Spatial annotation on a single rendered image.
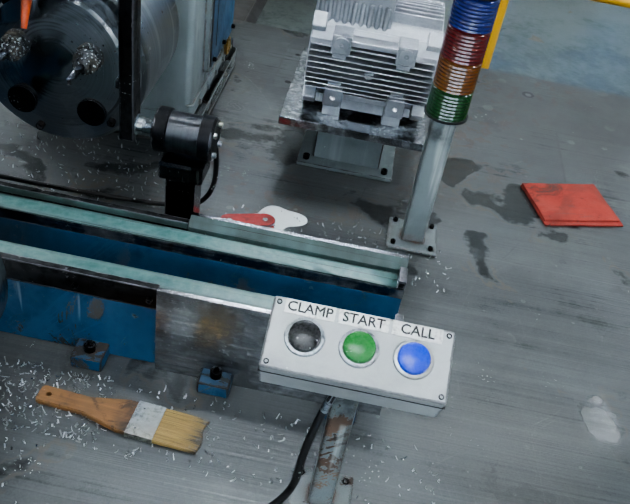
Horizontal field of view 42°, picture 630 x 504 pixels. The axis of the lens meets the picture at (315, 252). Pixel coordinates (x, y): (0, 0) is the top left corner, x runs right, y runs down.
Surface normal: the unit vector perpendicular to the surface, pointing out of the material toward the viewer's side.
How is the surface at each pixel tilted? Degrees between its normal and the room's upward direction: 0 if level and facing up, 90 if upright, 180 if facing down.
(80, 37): 90
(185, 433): 2
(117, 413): 0
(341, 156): 90
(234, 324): 90
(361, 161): 90
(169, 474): 0
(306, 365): 26
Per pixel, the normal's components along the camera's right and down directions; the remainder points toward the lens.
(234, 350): -0.15, 0.61
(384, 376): 0.07, -0.42
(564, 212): 0.13, -0.77
